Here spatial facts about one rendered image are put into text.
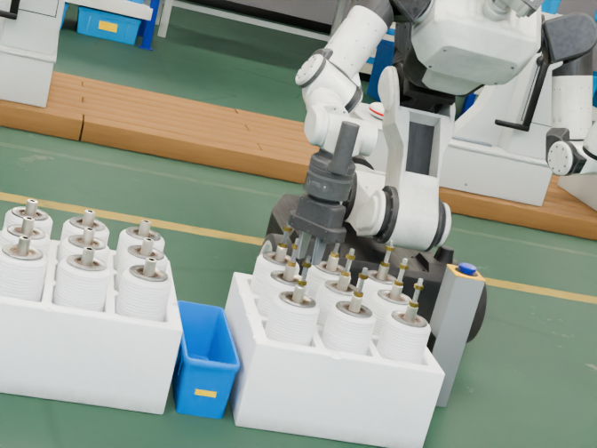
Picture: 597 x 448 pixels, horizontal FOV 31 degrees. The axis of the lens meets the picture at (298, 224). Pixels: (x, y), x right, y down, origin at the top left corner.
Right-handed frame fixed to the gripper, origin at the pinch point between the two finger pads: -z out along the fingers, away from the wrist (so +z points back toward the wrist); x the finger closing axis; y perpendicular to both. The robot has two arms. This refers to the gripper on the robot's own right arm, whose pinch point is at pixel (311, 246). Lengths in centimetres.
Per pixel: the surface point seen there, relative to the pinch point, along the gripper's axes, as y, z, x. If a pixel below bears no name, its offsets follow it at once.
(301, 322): -3.0, -13.8, 3.9
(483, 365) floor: 77, -37, 14
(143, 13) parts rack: 322, -18, -342
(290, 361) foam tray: -5.9, -21.0, 5.3
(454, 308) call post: 38.7, -12.7, 16.6
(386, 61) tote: 431, -13, -231
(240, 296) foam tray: 6.9, -19.0, -17.8
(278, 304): -4.6, -11.9, -1.2
